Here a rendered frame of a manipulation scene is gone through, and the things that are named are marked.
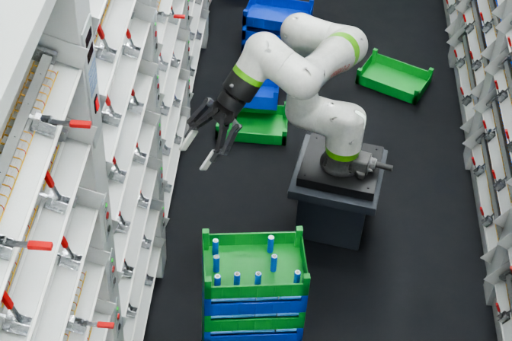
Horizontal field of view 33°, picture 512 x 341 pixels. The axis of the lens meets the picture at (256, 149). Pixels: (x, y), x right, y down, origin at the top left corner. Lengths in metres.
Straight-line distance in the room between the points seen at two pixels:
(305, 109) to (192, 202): 0.68
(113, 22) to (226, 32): 2.27
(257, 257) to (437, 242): 1.00
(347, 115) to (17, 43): 1.86
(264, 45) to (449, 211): 1.46
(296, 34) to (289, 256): 0.69
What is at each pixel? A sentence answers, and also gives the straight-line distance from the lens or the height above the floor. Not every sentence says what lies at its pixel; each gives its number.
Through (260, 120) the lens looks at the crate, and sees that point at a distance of 3.77.
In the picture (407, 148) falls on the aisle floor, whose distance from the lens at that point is 3.74.
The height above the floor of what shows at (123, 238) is 0.74.
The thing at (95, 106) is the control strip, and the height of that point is 1.37.
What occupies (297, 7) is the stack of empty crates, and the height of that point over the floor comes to 0.17.
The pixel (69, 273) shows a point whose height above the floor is 1.12.
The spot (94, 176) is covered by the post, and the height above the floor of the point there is 1.21.
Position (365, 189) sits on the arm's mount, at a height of 0.32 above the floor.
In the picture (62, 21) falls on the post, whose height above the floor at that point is 1.59.
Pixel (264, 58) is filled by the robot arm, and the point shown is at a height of 1.10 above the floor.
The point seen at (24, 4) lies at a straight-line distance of 1.36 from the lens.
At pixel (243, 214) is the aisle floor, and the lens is 3.37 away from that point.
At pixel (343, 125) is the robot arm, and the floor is 0.53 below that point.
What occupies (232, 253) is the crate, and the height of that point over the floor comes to 0.48.
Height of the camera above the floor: 2.48
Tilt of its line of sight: 43 degrees down
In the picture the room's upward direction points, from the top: 3 degrees clockwise
